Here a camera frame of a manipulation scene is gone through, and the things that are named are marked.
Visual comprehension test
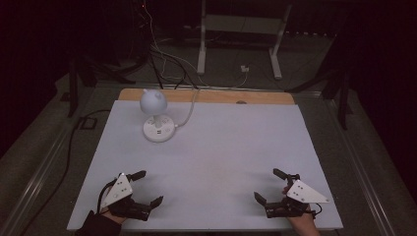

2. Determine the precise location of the black metal stand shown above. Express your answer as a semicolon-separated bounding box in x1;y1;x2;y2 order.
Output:
284;64;354;131
66;54;136;119

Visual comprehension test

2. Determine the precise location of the person's left hand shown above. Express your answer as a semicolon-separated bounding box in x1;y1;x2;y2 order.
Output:
102;208;128;226

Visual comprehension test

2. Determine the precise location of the white lamp cable with plug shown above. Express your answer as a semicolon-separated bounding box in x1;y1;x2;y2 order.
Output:
173;64;251;130

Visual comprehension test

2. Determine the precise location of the black square floor bracket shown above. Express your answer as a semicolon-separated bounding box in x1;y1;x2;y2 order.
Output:
79;116;98;131

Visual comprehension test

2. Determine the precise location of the long black floor cable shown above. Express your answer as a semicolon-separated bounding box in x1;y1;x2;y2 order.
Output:
19;108;113;236

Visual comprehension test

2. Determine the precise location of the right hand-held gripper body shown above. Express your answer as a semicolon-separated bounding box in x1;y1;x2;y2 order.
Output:
264;173;331;219

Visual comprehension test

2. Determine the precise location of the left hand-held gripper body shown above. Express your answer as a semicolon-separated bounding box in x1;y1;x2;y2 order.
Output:
99;172;152;221

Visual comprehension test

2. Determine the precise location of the metal floor rail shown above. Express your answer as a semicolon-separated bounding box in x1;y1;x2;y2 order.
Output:
326;97;398;236
0;122;78;236

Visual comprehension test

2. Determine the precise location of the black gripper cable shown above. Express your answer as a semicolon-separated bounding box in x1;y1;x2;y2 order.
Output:
307;203;325;219
96;181;118;214

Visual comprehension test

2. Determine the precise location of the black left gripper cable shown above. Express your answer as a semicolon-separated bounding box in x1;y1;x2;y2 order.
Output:
96;181;118;214

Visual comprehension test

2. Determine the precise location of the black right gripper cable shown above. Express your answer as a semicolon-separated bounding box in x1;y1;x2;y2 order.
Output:
307;203;325;219

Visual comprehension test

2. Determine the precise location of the white metal stand frame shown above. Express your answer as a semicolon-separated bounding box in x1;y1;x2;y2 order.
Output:
196;0;294;82

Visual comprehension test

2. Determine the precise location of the person's right hand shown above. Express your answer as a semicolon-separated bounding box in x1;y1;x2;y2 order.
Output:
287;209;318;230

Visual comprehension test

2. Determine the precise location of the white table mat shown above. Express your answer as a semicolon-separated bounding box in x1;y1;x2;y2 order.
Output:
66;99;344;232

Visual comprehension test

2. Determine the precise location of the bundle of black cables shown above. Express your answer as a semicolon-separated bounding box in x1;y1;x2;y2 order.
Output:
130;0;199;91

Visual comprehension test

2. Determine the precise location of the white round desk lamp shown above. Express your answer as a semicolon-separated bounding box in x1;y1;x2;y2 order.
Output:
139;88;177;144

